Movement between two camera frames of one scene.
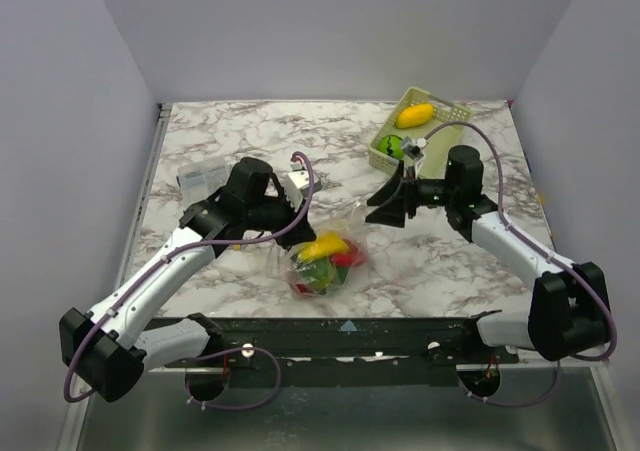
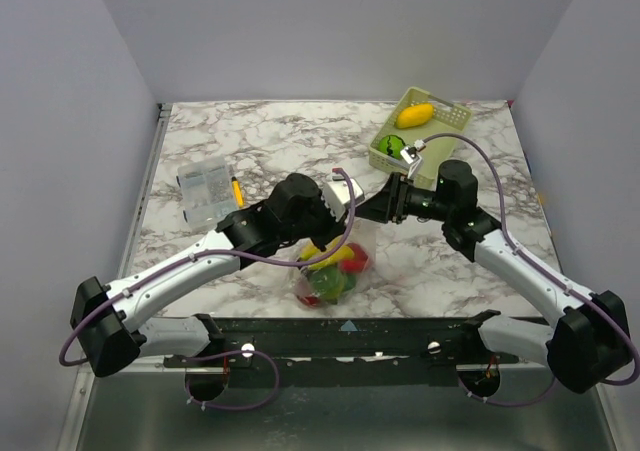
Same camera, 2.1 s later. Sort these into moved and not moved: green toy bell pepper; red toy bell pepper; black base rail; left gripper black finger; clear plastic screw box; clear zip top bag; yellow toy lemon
Moved: clear zip top bag; green toy bell pepper; red toy bell pepper; left gripper black finger
Not moved: clear plastic screw box; yellow toy lemon; black base rail
